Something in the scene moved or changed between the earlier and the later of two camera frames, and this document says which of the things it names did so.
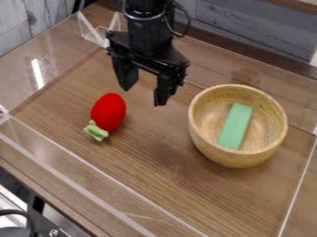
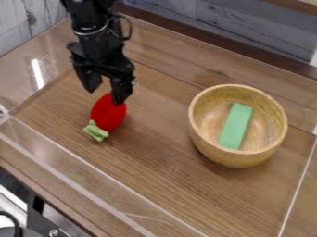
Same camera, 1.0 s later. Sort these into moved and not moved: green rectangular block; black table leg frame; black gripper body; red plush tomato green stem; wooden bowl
Moved: black gripper body
Not moved: green rectangular block; red plush tomato green stem; wooden bowl; black table leg frame
